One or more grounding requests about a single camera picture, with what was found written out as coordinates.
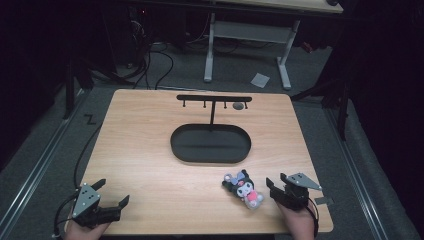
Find white-legged desk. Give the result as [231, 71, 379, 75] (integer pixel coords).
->
[203, 0, 344, 91]

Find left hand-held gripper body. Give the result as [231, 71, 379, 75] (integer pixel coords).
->
[71, 182, 122, 230]

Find black floor cables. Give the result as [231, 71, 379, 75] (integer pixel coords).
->
[114, 41, 175, 91]

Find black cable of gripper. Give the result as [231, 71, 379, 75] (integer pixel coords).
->
[52, 123, 103, 238]
[307, 196, 321, 240]

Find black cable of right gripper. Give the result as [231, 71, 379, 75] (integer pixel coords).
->
[307, 196, 321, 240]

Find person's right hand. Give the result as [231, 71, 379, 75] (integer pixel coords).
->
[275, 199, 317, 240]

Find grey tape strip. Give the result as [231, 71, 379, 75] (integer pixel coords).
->
[314, 196, 335, 206]

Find metal floor rail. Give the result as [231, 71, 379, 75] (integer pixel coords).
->
[323, 105, 391, 240]
[0, 89, 86, 233]

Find grey paper scrap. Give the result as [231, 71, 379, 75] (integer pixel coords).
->
[250, 72, 271, 89]

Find black metal stand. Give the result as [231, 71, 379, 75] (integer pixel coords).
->
[62, 58, 96, 121]
[289, 78, 353, 142]

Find person's left hand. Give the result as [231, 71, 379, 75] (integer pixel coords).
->
[64, 218, 112, 240]

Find dark computer tower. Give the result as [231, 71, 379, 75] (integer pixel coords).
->
[101, 4, 156, 69]

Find black hook stand with tray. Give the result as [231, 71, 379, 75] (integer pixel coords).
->
[169, 94, 253, 165]

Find black and pink plush toy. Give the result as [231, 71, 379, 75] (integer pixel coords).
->
[221, 168, 265, 211]

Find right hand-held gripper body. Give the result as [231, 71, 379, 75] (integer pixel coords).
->
[269, 172, 323, 212]

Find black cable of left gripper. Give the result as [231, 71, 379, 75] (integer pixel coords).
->
[52, 123, 103, 238]

